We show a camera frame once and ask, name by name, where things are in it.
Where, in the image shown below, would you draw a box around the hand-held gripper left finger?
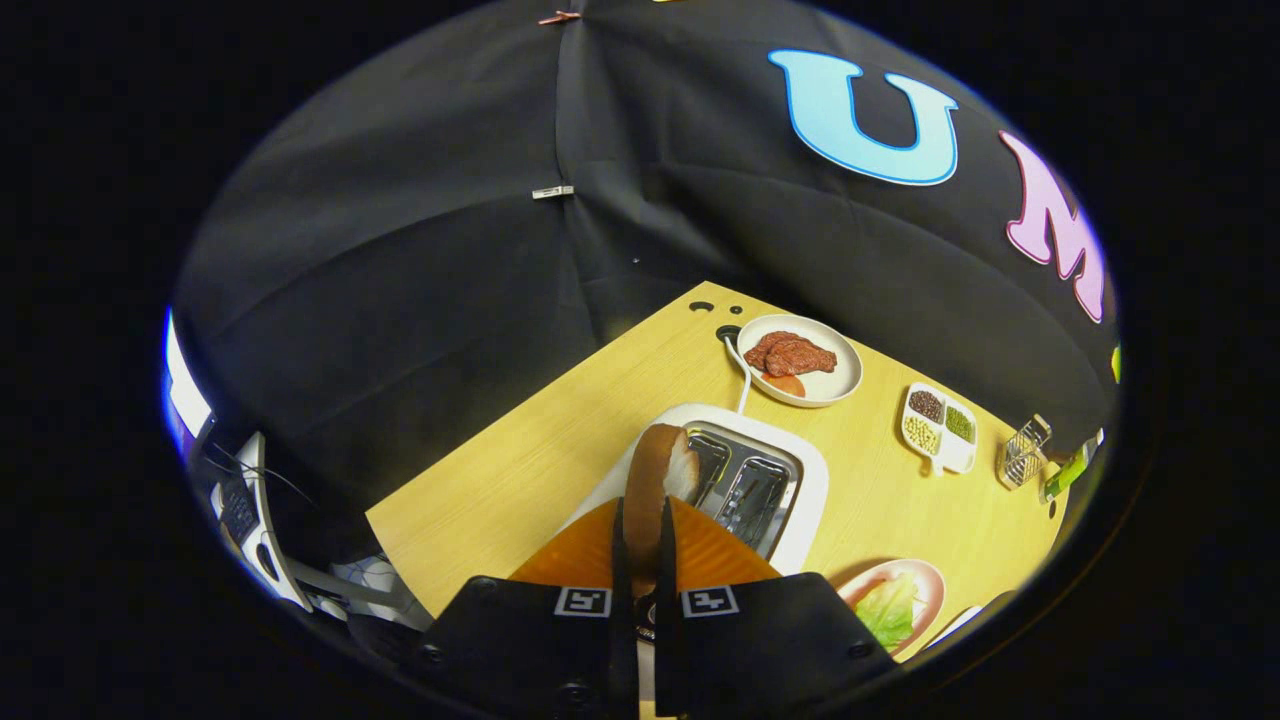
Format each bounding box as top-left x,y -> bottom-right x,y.
415,497 -> 641,720

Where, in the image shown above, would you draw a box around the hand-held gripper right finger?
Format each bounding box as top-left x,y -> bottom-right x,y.
655,497 -> 896,720

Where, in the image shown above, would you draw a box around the green lettuce leaf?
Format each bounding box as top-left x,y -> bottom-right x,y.
853,572 -> 926,651

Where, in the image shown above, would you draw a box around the toasted bread slice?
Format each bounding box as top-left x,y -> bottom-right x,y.
622,423 -> 701,601

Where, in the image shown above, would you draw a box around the white toaster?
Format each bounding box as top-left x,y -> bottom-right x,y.
560,403 -> 830,578

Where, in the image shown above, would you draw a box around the pink round plate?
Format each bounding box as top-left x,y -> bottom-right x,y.
838,558 -> 947,663

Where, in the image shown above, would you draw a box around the white square plate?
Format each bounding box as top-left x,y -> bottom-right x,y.
925,603 -> 986,649

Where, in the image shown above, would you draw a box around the white divided condiment dish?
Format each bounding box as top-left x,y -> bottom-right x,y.
899,382 -> 979,476

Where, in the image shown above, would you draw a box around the round beige plate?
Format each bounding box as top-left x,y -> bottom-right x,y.
736,314 -> 864,409

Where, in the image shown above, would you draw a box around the white equipment stand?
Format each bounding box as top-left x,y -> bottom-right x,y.
205,430 -> 431,629

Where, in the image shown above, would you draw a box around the red meat slices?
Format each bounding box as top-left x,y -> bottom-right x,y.
743,331 -> 839,379

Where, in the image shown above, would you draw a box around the green label plastic bottle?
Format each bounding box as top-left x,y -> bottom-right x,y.
1040,435 -> 1103,504

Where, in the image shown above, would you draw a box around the black backdrop cloth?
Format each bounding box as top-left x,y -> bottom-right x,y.
170,0 -> 1121,561

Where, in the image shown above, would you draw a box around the white toaster power cable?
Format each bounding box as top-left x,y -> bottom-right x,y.
722,335 -> 753,413

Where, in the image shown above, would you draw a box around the metal wire utensil holder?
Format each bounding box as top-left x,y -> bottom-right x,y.
997,414 -> 1053,491

